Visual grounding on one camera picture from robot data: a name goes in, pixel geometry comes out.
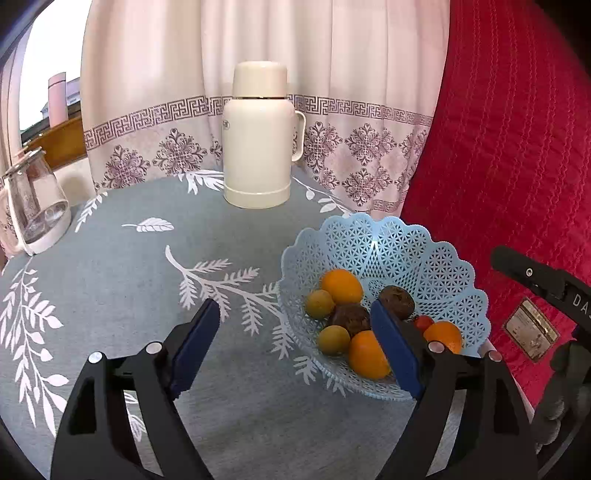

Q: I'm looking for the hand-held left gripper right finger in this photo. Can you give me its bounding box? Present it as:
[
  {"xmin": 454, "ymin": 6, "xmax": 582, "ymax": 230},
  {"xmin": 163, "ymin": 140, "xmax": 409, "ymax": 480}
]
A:
[{"xmin": 369, "ymin": 299, "xmax": 539, "ymax": 480}]

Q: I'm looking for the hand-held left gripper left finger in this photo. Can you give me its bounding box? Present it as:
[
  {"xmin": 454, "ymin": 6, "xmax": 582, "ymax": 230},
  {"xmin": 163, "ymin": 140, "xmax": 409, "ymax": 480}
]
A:
[{"xmin": 50, "ymin": 298, "xmax": 221, "ymax": 480}]

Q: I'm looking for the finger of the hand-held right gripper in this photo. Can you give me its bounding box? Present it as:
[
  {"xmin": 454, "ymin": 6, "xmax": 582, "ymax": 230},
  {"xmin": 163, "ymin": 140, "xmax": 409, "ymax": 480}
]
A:
[{"xmin": 491, "ymin": 246, "xmax": 566, "ymax": 301}]

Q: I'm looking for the orange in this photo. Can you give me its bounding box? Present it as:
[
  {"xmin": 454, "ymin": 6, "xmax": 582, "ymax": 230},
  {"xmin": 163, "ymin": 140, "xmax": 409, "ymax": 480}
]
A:
[
  {"xmin": 348, "ymin": 330, "xmax": 392, "ymax": 380},
  {"xmin": 422, "ymin": 320, "xmax": 463, "ymax": 355},
  {"xmin": 321, "ymin": 269, "xmax": 365, "ymax": 305}
]

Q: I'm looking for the dark purple passion fruit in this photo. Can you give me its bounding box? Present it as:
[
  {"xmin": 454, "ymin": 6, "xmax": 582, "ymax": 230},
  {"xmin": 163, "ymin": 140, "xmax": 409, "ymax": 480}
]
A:
[
  {"xmin": 379, "ymin": 285, "xmax": 415, "ymax": 320},
  {"xmin": 329, "ymin": 303, "xmax": 372, "ymax": 337}
]

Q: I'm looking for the small green citrus fruit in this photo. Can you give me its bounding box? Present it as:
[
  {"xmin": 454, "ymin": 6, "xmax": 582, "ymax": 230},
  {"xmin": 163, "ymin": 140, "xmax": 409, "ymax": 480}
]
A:
[
  {"xmin": 317, "ymin": 325, "xmax": 352, "ymax": 356},
  {"xmin": 305, "ymin": 289, "xmax": 336, "ymax": 319}
]

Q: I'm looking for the blue plastic lattice basket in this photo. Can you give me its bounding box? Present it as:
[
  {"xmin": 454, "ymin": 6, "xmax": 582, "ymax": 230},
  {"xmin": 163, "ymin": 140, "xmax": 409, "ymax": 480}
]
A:
[{"xmin": 279, "ymin": 215, "xmax": 491, "ymax": 401}]

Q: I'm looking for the person's right hand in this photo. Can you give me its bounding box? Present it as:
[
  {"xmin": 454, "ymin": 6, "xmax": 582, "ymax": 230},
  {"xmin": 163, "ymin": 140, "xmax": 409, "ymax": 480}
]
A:
[{"xmin": 531, "ymin": 342, "xmax": 591, "ymax": 444}]

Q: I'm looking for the rectangular grey label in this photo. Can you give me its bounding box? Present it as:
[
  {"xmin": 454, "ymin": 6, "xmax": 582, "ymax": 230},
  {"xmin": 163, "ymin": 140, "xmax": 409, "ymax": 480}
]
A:
[{"xmin": 503, "ymin": 298, "xmax": 559, "ymax": 363}]

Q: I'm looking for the red quilted blanket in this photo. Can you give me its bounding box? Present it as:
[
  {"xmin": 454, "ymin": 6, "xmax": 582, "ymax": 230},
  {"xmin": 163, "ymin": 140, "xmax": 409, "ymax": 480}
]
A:
[{"xmin": 399, "ymin": 0, "xmax": 591, "ymax": 407}]

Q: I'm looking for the cream thermos flask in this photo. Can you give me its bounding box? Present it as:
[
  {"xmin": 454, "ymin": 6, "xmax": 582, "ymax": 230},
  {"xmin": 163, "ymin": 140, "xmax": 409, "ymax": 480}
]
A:
[{"xmin": 222, "ymin": 61, "xmax": 307, "ymax": 209}]

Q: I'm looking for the glass kettle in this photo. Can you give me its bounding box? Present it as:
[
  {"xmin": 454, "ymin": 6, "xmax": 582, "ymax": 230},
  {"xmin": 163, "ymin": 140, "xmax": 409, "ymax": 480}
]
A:
[{"xmin": 0, "ymin": 147, "xmax": 73, "ymax": 257}]

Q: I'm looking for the wooden windowsill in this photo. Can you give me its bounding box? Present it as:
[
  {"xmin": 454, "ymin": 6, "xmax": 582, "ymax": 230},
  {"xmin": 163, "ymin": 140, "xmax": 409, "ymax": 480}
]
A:
[{"xmin": 23, "ymin": 115, "xmax": 88, "ymax": 171}]

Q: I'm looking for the pink bottle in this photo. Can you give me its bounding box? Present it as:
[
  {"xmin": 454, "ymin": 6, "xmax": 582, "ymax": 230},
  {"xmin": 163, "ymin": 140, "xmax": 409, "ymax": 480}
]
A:
[{"xmin": 48, "ymin": 72, "xmax": 68, "ymax": 128}]

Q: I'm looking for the white patterned curtain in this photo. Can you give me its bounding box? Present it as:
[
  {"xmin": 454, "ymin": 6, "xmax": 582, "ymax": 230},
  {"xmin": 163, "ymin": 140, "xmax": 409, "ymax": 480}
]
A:
[
  {"xmin": 0, "ymin": 44, "xmax": 28, "ymax": 178},
  {"xmin": 81, "ymin": 0, "xmax": 451, "ymax": 215}
]

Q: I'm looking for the window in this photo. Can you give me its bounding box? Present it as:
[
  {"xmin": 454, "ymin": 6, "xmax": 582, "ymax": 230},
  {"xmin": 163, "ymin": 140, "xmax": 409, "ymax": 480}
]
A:
[{"xmin": 18, "ymin": 0, "xmax": 93, "ymax": 144}]

